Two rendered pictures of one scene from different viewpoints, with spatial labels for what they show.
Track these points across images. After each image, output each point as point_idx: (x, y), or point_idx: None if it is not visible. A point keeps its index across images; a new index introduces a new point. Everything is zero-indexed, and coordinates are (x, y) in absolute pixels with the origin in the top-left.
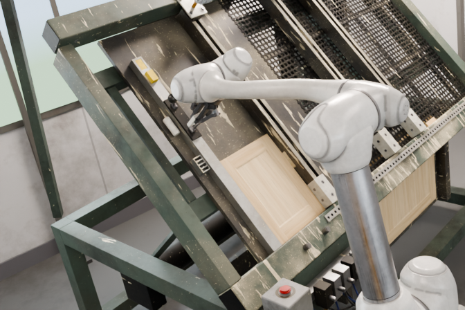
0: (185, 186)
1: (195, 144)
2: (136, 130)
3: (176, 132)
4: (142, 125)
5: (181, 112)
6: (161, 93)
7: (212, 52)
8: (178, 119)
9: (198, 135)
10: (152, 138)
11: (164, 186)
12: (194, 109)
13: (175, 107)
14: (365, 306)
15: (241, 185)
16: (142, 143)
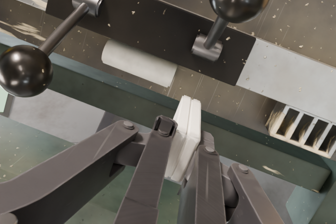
0: (284, 161)
1: (252, 89)
2: (81, 101)
3: (167, 82)
4: (82, 78)
5: (129, 5)
6: None
7: None
8: (139, 45)
9: (246, 52)
10: (129, 94)
11: None
12: (132, 165)
13: (94, 13)
14: None
15: None
16: (101, 213)
